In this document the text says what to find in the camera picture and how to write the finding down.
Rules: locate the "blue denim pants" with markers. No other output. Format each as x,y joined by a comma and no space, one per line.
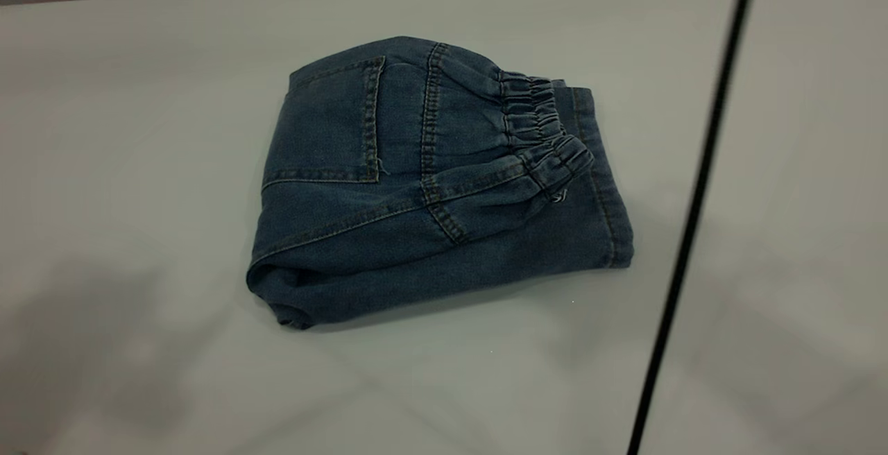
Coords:
416,198

